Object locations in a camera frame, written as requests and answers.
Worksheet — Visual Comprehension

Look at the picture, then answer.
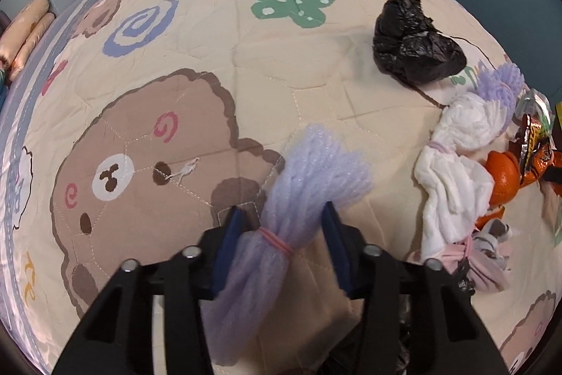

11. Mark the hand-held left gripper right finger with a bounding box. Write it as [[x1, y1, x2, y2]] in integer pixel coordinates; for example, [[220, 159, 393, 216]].
[[320, 201, 510, 375]]

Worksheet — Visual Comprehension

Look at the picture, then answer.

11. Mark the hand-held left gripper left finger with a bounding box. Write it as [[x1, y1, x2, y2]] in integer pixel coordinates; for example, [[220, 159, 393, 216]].
[[52, 206, 247, 375]]

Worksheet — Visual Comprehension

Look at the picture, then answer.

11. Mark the purple yarn bundle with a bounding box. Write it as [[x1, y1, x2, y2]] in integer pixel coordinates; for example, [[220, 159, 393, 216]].
[[203, 124, 375, 367], [476, 64, 525, 125]]

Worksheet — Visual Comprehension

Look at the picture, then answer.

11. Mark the white tissue bundle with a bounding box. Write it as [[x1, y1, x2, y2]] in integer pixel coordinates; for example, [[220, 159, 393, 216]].
[[415, 91, 514, 266]]

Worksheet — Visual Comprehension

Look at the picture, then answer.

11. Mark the orange peel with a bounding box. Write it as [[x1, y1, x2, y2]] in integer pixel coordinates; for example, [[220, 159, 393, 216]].
[[476, 151, 523, 228]]

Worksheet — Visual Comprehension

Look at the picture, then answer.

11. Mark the pink cloth bundle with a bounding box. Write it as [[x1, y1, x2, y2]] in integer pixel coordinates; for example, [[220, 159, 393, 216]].
[[406, 221, 512, 294]]

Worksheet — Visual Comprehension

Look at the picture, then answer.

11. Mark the printed bear blanket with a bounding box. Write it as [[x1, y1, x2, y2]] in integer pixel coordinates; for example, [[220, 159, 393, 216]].
[[0, 0, 562, 375]]

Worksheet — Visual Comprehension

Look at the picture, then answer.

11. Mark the black plastic bag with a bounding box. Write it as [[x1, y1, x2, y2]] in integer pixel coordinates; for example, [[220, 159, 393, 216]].
[[372, 0, 467, 85]]

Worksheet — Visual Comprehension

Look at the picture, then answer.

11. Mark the orange foil snack wrapper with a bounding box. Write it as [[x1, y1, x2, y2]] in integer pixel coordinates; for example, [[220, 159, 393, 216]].
[[511, 89, 562, 187]]

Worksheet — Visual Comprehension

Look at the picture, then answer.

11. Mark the peach pillow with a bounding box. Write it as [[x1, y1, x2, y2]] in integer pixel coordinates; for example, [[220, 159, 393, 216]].
[[0, 0, 49, 64], [9, 12, 55, 82]]

